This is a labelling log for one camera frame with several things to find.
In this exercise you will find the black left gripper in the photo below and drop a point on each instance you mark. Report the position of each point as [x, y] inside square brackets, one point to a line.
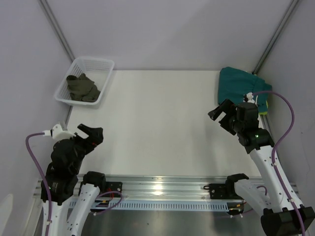
[95, 136]

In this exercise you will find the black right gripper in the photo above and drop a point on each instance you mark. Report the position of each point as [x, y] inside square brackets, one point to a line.
[227, 106]

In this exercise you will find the olive green shorts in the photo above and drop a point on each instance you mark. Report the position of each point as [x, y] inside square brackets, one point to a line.
[82, 88]

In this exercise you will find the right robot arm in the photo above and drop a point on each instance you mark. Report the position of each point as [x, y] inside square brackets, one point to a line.
[281, 211]

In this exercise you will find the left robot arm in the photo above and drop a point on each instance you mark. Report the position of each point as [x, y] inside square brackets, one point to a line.
[57, 188]

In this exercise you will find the teal folded shorts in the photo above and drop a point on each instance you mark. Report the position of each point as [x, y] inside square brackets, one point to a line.
[235, 83]

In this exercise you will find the white plastic basket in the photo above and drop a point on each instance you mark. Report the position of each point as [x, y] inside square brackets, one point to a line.
[98, 70]

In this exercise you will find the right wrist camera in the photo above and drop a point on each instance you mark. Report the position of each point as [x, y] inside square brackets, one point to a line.
[249, 97]

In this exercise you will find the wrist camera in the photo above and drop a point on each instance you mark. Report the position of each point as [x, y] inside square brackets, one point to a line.
[249, 97]
[58, 133]

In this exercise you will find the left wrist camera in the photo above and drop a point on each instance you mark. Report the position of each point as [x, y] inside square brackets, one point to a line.
[58, 133]

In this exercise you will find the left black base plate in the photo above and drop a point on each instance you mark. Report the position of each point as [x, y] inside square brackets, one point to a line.
[114, 186]

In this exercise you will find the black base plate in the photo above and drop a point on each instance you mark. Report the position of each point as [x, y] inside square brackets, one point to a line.
[114, 186]
[221, 191]

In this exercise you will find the aluminium mounting rail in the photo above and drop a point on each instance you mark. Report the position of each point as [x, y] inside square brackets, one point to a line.
[165, 188]

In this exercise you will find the white slotted cable duct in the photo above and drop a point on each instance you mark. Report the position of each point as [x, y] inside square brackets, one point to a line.
[172, 205]

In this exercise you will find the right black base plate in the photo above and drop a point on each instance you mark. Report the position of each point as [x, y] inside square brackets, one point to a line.
[221, 191]

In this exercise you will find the right aluminium corner post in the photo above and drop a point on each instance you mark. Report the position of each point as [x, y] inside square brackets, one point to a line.
[285, 19]

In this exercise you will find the aluminium corner post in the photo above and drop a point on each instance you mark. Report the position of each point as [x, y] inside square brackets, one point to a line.
[46, 8]
[285, 19]

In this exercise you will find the left aluminium corner post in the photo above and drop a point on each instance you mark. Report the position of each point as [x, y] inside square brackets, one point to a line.
[46, 8]

